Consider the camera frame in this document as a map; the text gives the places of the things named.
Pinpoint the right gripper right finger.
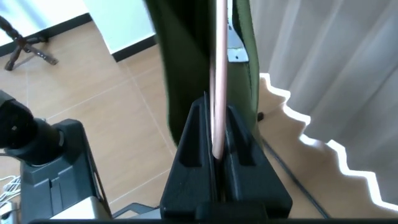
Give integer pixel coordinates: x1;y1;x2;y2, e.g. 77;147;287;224
220;105;293;218

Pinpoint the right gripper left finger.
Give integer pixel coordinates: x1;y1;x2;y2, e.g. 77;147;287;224
159;91;219;219

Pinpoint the pink clothes hanger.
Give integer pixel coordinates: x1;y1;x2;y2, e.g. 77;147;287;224
208;0;229;161

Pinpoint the green printed T-shirt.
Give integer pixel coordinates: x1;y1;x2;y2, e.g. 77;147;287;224
144;0;261;147

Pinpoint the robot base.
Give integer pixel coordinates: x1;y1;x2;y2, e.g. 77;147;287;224
0;89;162;224

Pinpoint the beige curtain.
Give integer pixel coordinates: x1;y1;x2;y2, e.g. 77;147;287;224
248;0;398;213

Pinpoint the dark tripod stand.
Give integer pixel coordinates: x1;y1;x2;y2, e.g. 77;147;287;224
0;14;60;72

